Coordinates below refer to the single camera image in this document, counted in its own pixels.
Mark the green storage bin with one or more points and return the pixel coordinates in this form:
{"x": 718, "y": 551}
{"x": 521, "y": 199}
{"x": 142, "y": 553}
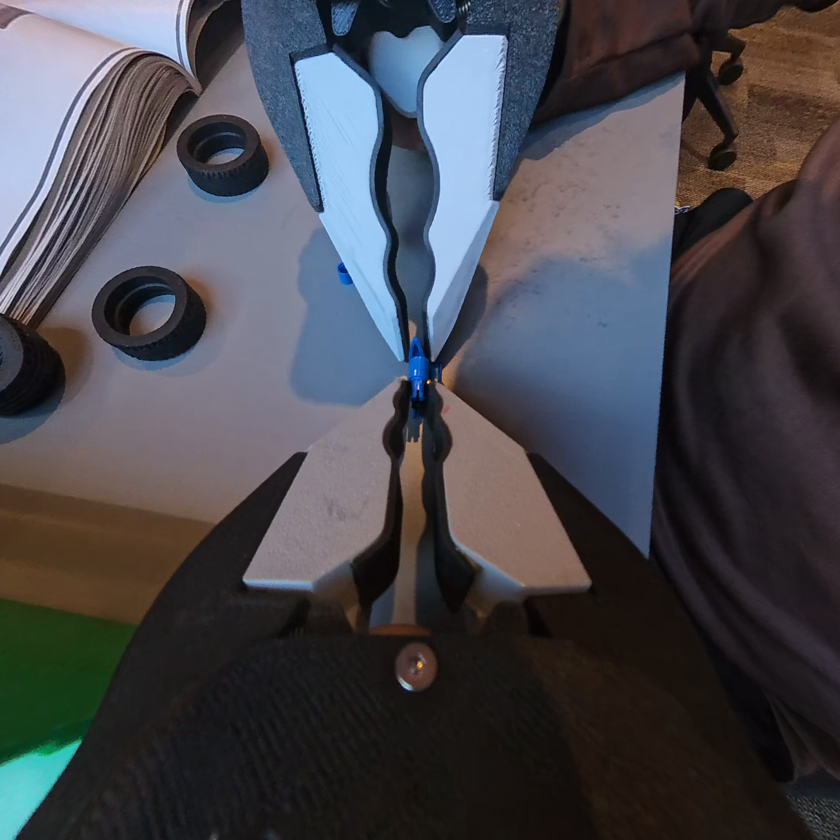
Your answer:
{"x": 39, "y": 656}

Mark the person's right forearm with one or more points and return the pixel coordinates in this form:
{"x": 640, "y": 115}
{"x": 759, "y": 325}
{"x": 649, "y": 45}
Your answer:
{"x": 623, "y": 52}

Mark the blue wedge piece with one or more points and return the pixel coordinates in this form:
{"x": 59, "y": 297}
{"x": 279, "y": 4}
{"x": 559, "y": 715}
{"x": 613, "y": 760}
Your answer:
{"x": 416, "y": 354}

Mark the open instruction booklet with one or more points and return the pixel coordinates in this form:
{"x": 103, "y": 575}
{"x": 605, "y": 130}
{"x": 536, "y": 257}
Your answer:
{"x": 65, "y": 98}

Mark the person's black trousers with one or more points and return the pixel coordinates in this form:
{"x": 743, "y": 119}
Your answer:
{"x": 709, "y": 216}

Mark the black toy tyre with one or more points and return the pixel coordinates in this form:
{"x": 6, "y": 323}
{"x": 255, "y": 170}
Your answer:
{"x": 253, "y": 174}
{"x": 190, "y": 328}
{"x": 39, "y": 374}

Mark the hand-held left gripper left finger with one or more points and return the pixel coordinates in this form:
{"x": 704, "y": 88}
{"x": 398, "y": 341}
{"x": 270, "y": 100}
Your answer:
{"x": 315, "y": 518}

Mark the blue bush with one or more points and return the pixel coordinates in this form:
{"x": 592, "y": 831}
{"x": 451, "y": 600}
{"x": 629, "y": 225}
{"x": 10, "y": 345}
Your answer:
{"x": 342, "y": 274}

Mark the grey desk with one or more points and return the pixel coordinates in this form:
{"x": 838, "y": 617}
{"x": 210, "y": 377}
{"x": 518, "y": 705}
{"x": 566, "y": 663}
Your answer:
{"x": 558, "y": 295}

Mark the black chair base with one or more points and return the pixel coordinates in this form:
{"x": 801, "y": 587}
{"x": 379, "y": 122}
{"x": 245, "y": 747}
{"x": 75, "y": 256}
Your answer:
{"x": 718, "y": 98}

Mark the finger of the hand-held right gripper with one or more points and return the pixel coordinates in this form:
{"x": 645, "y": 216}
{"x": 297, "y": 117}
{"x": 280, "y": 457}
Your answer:
{"x": 466, "y": 131}
{"x": 334, "y": 144}

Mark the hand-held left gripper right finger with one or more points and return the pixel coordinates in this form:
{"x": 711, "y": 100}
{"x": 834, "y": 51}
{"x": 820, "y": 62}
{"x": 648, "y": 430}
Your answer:
{"x": 512, "y": 518}

